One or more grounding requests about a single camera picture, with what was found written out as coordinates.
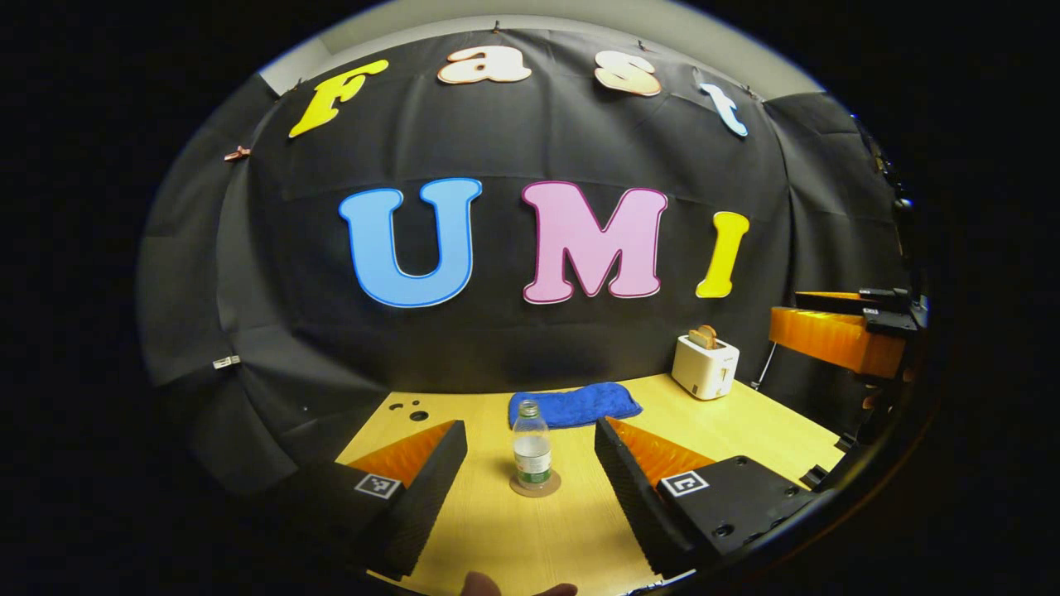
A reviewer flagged clear plastic water bottle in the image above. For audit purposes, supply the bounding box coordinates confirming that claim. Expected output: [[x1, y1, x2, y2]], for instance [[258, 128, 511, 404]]
[[512, 399, 553, 487]]

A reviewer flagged white toaster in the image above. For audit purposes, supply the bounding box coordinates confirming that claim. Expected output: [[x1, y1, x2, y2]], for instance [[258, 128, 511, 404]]
[[672, 334, 740, 401]]

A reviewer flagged white toaster cord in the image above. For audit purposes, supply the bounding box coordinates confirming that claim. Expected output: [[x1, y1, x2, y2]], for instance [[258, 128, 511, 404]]
[[749, 342, 779, 390]]

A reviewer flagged black stand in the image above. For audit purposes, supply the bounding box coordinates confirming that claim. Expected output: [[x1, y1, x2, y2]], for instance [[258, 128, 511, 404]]
[[853, 116, 916, 274]]

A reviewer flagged round brown coaster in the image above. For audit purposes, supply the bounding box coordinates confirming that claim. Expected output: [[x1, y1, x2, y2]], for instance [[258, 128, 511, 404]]
[[508, 469, 562, 497]]

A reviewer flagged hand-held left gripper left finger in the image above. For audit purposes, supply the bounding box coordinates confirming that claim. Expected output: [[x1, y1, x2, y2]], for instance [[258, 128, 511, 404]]
[[273, 419, 469, 580]]

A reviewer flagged blue towel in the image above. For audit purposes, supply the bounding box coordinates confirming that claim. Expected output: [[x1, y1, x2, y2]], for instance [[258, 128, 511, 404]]
[[508, 382, 643, 430]]

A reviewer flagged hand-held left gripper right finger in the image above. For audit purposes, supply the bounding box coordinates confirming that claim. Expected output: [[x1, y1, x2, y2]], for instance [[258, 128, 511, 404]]
[[593, 416, 821, 580]]

